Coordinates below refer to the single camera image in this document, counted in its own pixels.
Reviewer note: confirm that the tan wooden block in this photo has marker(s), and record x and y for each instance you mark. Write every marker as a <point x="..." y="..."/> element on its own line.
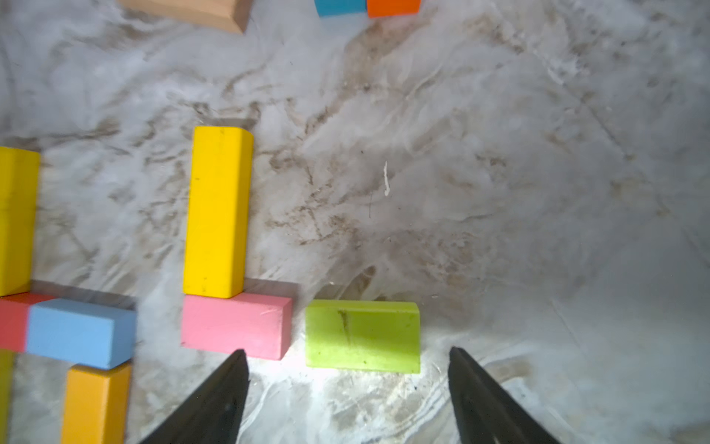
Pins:
<point x="226" y="15"/>

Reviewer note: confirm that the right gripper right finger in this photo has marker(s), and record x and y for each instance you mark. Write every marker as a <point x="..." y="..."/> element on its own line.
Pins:
<point x="484" y="411"/>

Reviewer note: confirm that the green block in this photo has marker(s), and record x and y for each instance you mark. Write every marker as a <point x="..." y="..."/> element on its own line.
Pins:
<point x="363" y="335"/>

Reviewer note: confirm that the pink block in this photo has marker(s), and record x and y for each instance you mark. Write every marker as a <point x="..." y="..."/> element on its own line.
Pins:
<point x="258" y="324"/>

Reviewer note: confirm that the lime yellow block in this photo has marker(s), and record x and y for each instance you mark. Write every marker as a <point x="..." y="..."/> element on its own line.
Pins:
<point x="6" y="379"/>

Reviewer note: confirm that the light blue block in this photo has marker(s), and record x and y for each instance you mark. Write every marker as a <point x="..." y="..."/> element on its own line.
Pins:
<point x="98" y="336"/>

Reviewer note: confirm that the orange block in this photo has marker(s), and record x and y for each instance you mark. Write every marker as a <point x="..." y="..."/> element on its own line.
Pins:
<point x="392" y="8"/>

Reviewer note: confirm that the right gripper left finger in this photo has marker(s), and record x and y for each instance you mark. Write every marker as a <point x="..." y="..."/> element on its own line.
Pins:
<point x="213" y="412"/>

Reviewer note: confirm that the red block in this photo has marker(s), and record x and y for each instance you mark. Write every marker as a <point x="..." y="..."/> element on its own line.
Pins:
<point x="14" y="319"/>

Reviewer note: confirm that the orange-yellow block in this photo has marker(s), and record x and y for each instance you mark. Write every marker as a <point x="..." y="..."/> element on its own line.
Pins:
<point x="96" y="404"/>

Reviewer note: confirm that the teal block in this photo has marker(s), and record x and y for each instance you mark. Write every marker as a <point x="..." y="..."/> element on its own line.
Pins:
<point x="327" y="8"/>

